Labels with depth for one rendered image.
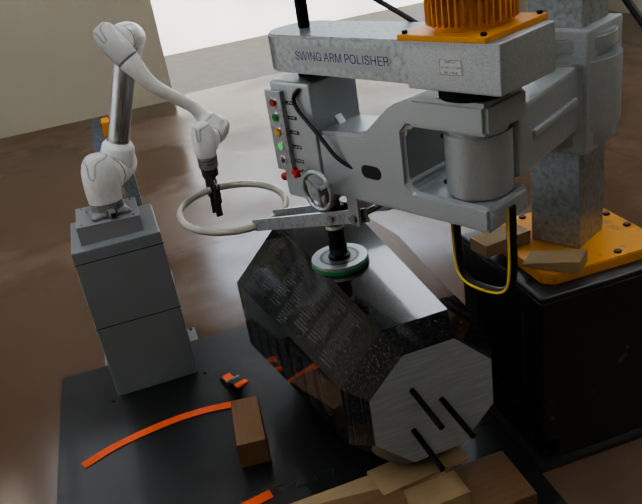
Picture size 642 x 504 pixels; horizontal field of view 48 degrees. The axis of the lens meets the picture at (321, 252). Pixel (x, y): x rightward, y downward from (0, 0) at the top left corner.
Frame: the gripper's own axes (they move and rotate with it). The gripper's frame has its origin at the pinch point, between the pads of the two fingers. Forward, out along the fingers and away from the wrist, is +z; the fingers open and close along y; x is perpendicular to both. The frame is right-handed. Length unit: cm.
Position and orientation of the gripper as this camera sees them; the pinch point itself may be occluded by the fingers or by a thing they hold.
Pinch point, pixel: (216, 207)
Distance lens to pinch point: 341.6
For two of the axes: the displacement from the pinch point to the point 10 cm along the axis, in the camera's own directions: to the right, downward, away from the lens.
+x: 8.7, -3.2, 3.8
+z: 1.0, 8.6, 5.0
